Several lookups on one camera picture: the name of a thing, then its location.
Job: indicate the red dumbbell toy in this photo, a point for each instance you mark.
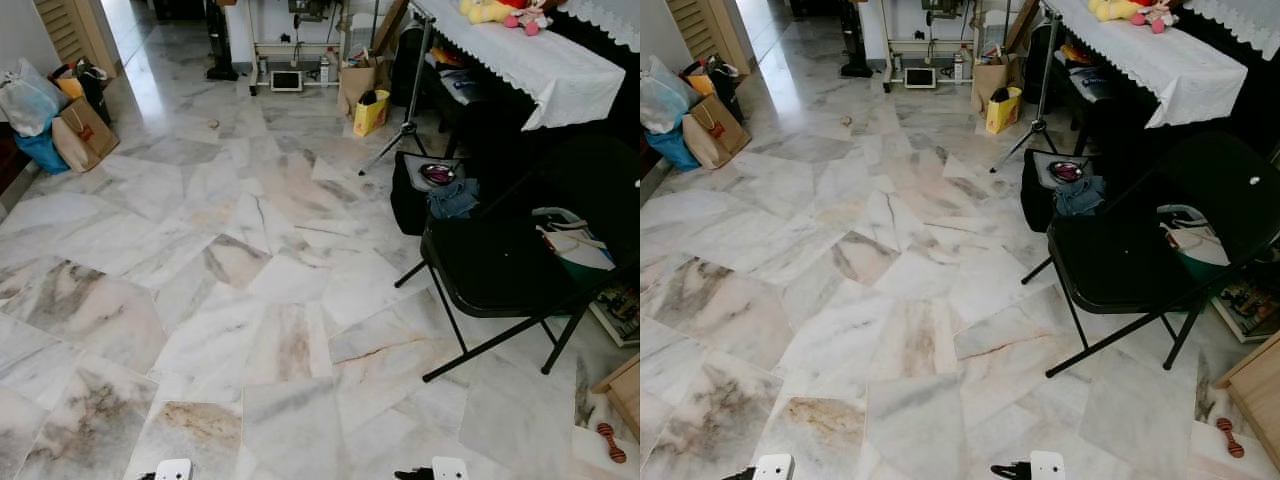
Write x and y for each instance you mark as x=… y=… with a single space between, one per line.
x=611 y=443
x=1230 y=438

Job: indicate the stack of magazines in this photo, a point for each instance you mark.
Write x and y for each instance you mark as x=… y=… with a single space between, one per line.
x=1250 y=308
x=620 y=315

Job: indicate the black folding chair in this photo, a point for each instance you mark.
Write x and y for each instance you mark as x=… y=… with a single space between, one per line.
x=1115 y=262
x=490 y=265

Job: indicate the green and white tote bag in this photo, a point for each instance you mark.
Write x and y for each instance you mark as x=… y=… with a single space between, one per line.
x=1195 y=245
x=575 y=250

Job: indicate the black box stool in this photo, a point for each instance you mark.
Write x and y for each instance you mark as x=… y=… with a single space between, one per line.
x=407 y=200
x=1036 y=197

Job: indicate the blue denim cloth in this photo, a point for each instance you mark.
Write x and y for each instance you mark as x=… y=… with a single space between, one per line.
x=1080 y=196
x=454 y=199

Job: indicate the purple bowl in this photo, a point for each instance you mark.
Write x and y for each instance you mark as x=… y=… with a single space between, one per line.
x=438 y=174
x=1066 y=171

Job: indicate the blue bag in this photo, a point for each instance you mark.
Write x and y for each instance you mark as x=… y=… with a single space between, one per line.
x=675 y=150
x=45 y=153

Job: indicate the brown paper bag red tag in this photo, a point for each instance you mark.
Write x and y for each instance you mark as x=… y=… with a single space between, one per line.
x=85 y=135
x=715 y=132

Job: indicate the yellow paper bag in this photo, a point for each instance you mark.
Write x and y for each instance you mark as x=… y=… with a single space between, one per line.
x=370 y=114
x=1003 y=111

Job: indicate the black tripod stand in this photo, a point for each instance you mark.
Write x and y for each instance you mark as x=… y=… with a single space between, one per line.
x=1041 y=92
x=411 y=95

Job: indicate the white plastic bag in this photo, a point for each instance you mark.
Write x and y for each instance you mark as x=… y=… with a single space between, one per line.
x=662 y=98
x=28 y=100

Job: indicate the black and orange bag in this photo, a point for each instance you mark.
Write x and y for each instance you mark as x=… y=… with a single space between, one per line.
x=92 y=85
x=724 y=82

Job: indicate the tall brown paper bag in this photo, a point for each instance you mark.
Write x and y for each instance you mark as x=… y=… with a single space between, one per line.
x=988 y=78
x=355 y=82

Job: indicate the white framed tablet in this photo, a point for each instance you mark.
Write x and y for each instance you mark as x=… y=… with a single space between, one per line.
x=286 y=81
x=920 y=78

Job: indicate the table with white tablecloth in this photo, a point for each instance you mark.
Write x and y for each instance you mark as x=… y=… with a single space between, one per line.
x=560 y=70
x=1170 y=65

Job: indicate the black upright vacuum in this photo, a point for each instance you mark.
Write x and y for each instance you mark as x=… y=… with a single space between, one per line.
x=220 y=50
x=855 y=48

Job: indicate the white metal rack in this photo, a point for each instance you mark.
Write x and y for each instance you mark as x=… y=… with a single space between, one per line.
x=296 y=48
x=930 y=45

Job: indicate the wooden louvre door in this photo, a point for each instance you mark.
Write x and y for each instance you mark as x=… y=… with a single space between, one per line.
x=705 y=28
x=72 y=30

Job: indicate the yellow plush toy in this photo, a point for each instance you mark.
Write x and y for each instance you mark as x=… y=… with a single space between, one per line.
x=1112 y=9
x=484 y=11

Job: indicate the pink and red plush toy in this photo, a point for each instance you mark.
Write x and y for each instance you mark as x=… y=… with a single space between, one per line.
x=531 y=18
x=1158 y=15

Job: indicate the white lace cloth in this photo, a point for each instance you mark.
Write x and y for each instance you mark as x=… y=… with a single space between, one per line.
x=1235 y=22
x=605 y=20

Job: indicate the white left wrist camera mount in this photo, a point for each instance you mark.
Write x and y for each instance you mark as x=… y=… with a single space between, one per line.
x=174 y=470
x=774 y=468

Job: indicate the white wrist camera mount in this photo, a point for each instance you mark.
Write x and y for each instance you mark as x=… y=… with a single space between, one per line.
x=174 y=470
x=450 y=469
x=1047 y=466
x=774 y=468

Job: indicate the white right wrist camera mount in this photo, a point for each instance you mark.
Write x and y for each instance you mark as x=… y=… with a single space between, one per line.
x=450 y=469
x=1047 y=466

